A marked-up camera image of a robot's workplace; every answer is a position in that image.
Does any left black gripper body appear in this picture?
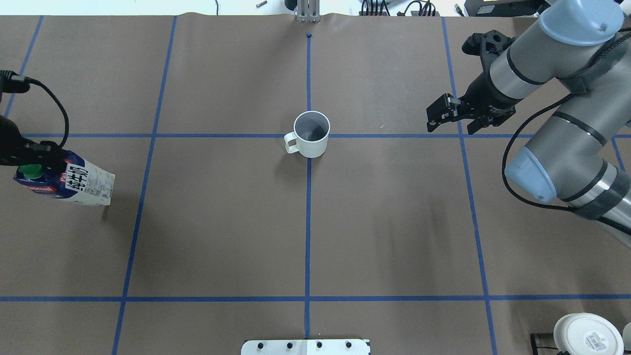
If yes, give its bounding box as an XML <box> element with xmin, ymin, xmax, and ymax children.
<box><xmin>0</xmin><ymin>115</ymin><xmax>35</xmax><ymax>166</ymax></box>

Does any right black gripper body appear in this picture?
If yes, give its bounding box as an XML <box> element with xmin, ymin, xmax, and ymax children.
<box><xmin>460</xmin><ymin>74</ymin><xmax>516</xmax><ymax>126</ymax></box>

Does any blue white milk carton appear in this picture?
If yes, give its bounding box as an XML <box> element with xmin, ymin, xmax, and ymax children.
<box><xmin>13</xmin><ymin>150</ymin><xmax>115</xmax><ymax>206</ymax></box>

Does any white mug dark interior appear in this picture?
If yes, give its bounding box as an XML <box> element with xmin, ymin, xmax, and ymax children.
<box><xmin>283</xmin><ymin>110</ymin><xmax>331</xmax><ymax>159</ymax></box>

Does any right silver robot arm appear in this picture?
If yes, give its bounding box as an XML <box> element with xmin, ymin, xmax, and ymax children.
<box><xmin>426</xmin><ymin>0</ymin><xmax>631</xmax><ymax>247</ymax></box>

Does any black power strip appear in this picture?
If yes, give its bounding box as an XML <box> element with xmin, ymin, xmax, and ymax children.
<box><xmin>357</xmin><ymin>0</ymin><xmax>440</xmax><ymax>17</ymax></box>

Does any white mug on rack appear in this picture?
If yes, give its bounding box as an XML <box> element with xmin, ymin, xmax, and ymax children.
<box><xmin>553</xmin><ymin>313</ymin><xmax>625</xmax><ymax>355</ymax></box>
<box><xmin>622</xmin><ymin>322</ymin><xmax>631</xmax><ymax>352</ymax></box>

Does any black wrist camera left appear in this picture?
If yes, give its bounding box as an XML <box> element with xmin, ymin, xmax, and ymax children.
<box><xmin>0</xmin><ymin>70</ymin><xmax>30</xmax><ymax>94</ymax></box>

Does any aluminium frame post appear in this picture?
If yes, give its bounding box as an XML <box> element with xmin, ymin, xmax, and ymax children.
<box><xmin>295</xmin><ymin>0</ymin><xmax>321</xmax><ymax>23</ymax></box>

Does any black wire mug rack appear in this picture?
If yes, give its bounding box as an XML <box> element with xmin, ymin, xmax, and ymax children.
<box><xmin>529</xmin><ymin>333</ymin><xmax>559</xmax><ymax>355</ymax></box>

